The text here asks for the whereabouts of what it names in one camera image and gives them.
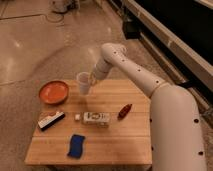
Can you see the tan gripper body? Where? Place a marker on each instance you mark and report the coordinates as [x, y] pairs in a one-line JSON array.
[[92, 79]]

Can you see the white ceramic cup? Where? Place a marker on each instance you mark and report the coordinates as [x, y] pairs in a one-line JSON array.
[[83, 82]]

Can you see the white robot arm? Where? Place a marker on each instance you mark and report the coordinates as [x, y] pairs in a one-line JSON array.
[[175, 128]]

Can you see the orange ceramic bowl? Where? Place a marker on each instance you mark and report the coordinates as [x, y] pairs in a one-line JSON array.
[[54, 92]]

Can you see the small white cube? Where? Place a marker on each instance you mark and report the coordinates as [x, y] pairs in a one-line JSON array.
[[77, 117]]

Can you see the white printed box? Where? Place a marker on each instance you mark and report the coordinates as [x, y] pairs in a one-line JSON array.
[[96, 118]]

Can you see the red bottle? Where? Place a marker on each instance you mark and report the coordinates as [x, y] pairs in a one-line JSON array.
[[124, 111]]

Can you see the black and white brush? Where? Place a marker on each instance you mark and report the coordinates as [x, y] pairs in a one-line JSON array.
[[50, 120]]

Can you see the blue sponge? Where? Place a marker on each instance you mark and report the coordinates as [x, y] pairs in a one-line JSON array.
[[76, 146]]

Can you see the wooden table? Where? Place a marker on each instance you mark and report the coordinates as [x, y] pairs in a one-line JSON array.
[[124, 141]]

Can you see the white base with cables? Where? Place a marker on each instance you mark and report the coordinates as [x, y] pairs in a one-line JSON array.
[[63, 6]]

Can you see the long metal rail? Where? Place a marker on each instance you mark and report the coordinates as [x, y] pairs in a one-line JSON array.
[[184, 65]]

